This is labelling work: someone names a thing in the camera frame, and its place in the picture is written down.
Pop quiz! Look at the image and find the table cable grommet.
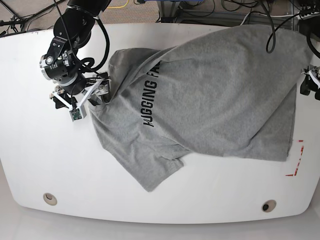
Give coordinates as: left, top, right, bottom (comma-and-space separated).
43, 193, 58, 206
261, 199, 277, 213

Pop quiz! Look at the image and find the black tripod stand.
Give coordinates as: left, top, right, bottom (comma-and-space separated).
0, 0, 59, 31

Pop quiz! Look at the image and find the red tape rectangle marking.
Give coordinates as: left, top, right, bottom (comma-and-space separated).
285, 139, 306, 177

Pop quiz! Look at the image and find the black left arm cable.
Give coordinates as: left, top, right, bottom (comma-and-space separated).
259, 0, 320, 55

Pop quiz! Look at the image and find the grey T-shirt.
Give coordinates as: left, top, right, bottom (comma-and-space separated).
89, 25, 313, 192

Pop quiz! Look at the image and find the right table cable grommet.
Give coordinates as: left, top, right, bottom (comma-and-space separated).
261, 199, 277, 213

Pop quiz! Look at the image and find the white cable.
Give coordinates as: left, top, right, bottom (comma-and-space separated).
239, 12, 300, 27

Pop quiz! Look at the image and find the left table cable grommet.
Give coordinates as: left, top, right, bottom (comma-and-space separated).
43, 193, 58, 206

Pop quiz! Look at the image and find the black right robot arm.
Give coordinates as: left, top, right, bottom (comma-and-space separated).
39, 0, 110, 106

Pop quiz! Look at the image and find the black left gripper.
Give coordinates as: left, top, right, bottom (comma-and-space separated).
300, 72, 320, 100

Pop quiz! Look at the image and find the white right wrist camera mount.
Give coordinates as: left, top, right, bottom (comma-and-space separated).
49, 72, 111, 121

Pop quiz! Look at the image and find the yellow cable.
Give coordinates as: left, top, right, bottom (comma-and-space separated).
107, 0, 130, 11

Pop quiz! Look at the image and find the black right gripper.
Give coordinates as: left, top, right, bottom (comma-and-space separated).
52, 79, 104, 109

